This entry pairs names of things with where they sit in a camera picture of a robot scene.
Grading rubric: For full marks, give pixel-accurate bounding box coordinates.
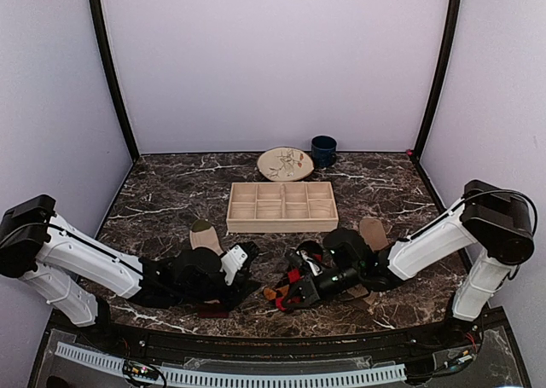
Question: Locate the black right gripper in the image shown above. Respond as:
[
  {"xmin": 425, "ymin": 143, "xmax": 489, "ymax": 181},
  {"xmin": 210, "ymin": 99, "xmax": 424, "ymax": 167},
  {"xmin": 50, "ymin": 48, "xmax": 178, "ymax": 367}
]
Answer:
[{"xmin": 281, "ymin": 263, "xmax": 363, "ymax": 308}]

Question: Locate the black argyle sock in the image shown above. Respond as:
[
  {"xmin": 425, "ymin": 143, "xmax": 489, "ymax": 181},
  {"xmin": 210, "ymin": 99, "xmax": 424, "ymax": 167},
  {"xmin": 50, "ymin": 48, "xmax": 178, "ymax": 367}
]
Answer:
[{"xmin": 263, "ymin": 240, "xmax": 329, "ymax": 313}]

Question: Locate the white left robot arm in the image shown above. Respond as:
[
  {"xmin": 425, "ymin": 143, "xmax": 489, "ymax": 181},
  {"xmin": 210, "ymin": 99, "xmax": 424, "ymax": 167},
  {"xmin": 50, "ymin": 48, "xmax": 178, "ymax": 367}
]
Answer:
[{"xmin": 1, "ymin": 194, "xmax": 250, "ymax": 350}]

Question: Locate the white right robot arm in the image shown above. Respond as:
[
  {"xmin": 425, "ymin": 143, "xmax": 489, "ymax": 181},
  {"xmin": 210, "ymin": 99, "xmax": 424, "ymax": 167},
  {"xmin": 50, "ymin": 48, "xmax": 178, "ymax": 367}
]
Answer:
[{"xmin": 282, "ymin": 180, "xmax": 538, "ymax": 349}]

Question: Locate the beige striped sock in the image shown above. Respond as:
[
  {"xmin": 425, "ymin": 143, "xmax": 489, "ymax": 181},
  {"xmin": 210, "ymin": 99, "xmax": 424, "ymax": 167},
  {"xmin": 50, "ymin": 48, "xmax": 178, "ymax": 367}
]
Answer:
[{"xmin": 189, "ymin": 219, "xmax": 229, "ymax": 319}]

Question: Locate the tan plain sock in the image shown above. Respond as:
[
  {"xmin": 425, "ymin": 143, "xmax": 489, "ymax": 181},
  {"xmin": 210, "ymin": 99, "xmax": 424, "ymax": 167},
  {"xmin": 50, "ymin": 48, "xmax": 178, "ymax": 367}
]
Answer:
[{"xmin": 346, "ymin": 217, "xmax": 388, "ymax": 307}]

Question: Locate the wooden compartment tray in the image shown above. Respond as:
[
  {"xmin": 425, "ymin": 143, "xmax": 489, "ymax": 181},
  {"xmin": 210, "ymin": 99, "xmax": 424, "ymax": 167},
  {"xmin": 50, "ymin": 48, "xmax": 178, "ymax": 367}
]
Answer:
[{"xmin": 226, "ymin": 182, "xmax": 339, "ymax": 234}]

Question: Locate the patterned ceramic plate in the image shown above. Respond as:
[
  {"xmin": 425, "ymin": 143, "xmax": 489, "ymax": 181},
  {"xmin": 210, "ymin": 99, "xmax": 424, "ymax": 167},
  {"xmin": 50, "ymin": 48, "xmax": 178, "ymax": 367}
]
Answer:
[{"xmin": 257, "ymin": 147, "xmax": 314, "ymax": 182}]

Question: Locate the dark blue mug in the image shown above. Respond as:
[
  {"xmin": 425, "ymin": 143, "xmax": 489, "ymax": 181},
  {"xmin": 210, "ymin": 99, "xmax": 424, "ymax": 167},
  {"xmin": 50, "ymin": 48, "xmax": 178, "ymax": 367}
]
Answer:
[{"xmin": 311, "ymin": 136, "xmax": 337, "ymax": 169}]

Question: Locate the white slotted cable duct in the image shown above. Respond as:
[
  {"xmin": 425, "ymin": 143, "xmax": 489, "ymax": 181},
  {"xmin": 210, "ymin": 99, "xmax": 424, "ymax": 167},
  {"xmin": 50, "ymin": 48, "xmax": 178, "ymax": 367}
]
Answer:
[{"xmin": 55, "ymin": 342, "xmax": 407, "ymax": 387}]

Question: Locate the left black corner post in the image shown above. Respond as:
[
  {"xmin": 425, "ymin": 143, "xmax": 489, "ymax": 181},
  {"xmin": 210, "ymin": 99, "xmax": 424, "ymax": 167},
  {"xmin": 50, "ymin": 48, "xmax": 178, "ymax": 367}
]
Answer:
[{"xmin": 89, "ymin": 0, "xmax": 140, "ymax": 163}]

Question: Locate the black corner post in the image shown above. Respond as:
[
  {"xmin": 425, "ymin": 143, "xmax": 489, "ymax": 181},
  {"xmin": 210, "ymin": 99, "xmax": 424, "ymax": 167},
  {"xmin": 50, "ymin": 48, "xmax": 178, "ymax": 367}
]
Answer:
[
  {"xmin": 412, "ymin": 0, "xmax": 461, "ymax": 164},
  {"xmin": 89, "ymin": 0, "xmax": 140, "ymax": 163}
]

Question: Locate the right black corner post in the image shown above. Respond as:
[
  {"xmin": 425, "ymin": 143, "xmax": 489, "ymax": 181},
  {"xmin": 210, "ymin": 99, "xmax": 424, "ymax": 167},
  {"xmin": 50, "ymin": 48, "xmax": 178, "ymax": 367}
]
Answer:
[{"xmin": 412, "ymin": 0, "xmax": 461, "ymax": 164}]

